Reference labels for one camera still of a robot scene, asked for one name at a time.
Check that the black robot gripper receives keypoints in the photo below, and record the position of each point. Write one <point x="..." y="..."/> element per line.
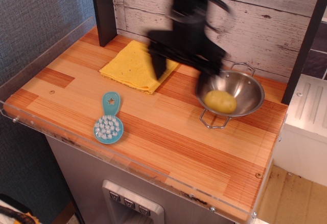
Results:
<point x="186" y="39"/>

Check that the yellow toy potato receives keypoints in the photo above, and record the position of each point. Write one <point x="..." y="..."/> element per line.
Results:
<point x="220" y="101"/>

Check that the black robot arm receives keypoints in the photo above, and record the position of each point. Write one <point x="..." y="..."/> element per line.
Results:
<point x="182" y="9"/>

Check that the folded yellow cloth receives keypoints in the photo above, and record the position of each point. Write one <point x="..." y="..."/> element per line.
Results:
<point x="132" y="66"/>

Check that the teal dish scrubber brush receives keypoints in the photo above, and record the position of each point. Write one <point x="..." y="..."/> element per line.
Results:
<point x="109" y="128"/>

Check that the white toy cabinet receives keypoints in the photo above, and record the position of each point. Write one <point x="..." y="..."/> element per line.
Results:
<point x="301" y="144"/>

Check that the grey toy dispenser panel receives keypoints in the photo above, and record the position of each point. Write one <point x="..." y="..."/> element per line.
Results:
<point x="125" y="206"/>

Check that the clear acrylic table guard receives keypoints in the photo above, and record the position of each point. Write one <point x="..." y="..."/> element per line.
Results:
<point x="155" y="144"/>

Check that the yellow object bottom left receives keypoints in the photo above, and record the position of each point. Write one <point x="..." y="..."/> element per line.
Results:
<point x="26" y="218"/>

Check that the steel pan with handles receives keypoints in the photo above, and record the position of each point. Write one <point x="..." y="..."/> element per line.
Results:
<point x="239" y="82"/>

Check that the dark left shelf post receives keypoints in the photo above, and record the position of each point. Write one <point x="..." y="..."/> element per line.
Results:
<point x="105" y="19"/>

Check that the dark shelf post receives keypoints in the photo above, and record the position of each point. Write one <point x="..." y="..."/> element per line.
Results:
<point x="308" y="39"/>
<point x="105" y="19"/>

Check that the dark right shelf post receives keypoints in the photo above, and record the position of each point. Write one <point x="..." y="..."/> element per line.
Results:
<point x="308" y="39"/>

